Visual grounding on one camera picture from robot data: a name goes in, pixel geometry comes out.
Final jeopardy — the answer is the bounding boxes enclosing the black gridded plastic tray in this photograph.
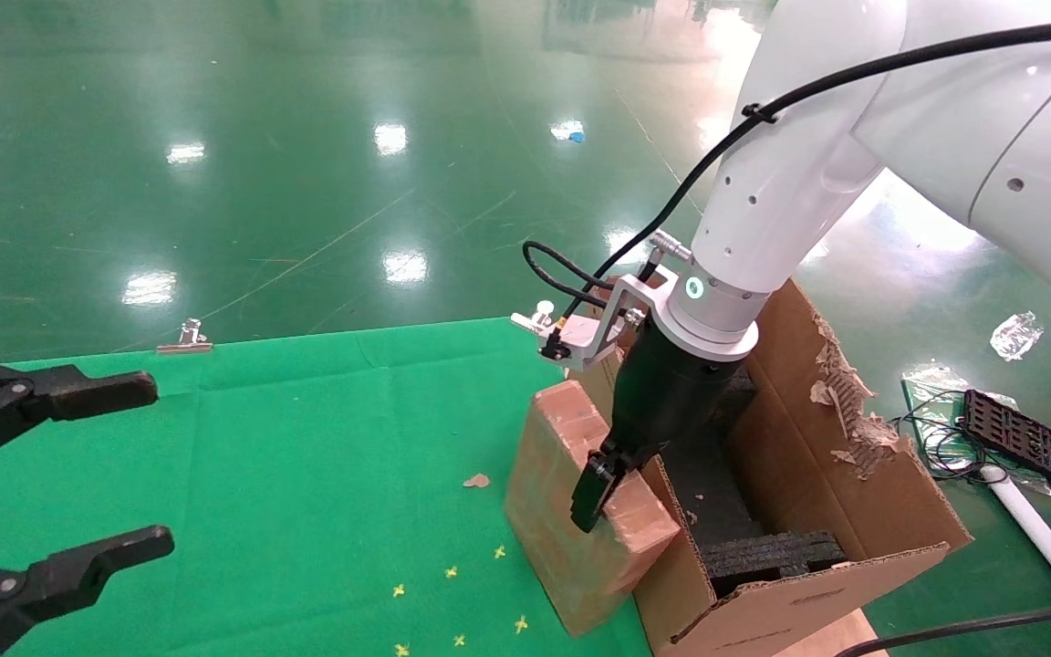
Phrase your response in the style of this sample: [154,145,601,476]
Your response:
[960,389,1051,498]

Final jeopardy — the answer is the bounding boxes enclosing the thin black wire bundle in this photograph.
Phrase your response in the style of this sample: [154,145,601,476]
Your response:
[890,391,1010,483]

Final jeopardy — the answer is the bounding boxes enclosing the crumpled clear plastic wrap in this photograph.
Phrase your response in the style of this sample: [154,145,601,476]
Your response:
[990,311,1046,362]

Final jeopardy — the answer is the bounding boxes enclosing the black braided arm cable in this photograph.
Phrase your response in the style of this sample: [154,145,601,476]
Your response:
[522,18,1051,317]

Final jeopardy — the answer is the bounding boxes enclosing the silver camera mount bracket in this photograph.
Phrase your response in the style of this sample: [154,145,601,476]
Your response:
[539,265,678,373]

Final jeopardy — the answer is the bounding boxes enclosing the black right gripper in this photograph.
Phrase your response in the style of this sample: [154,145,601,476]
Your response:
[569,325,747,535]

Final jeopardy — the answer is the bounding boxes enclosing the white frame pole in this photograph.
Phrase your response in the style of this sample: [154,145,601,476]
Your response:
[986,465,1051,637]

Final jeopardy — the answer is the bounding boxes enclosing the clear plastic bag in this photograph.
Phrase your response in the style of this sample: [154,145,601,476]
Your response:
[900,366,1051,499]

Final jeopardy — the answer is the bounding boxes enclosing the long black foam insert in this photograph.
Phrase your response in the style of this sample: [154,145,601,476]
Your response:
[701,530,848,600]

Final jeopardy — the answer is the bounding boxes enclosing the silver binder clip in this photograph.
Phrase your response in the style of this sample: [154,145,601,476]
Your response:
[510,298,557,338]
[156,318,214,355]

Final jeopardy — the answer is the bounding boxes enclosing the smooth black cable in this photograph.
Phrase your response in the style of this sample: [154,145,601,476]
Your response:
[840,592,1051,657]

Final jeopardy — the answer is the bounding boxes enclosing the small brown cardboard box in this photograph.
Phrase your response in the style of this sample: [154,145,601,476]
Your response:
[504,380,682,638]

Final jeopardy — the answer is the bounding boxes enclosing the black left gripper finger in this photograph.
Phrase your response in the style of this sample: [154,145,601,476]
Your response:
[0,525,175,657]
[0,361,160,481]

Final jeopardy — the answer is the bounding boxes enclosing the green table cloth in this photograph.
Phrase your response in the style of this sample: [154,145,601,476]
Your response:
[0,317,654,657]

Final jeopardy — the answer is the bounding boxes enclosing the large brown cardboard carton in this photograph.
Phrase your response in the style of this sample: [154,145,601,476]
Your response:
[571,276,975,657]

